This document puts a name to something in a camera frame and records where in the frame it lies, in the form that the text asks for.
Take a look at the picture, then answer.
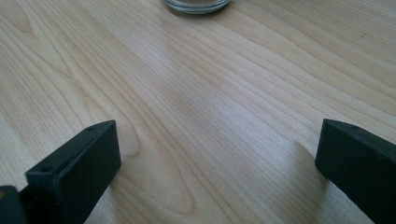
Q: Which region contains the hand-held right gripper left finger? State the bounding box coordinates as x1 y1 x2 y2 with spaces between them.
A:
18 119 122 224

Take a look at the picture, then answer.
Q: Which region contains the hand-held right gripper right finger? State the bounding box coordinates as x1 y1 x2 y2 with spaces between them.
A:
315 119 396 224

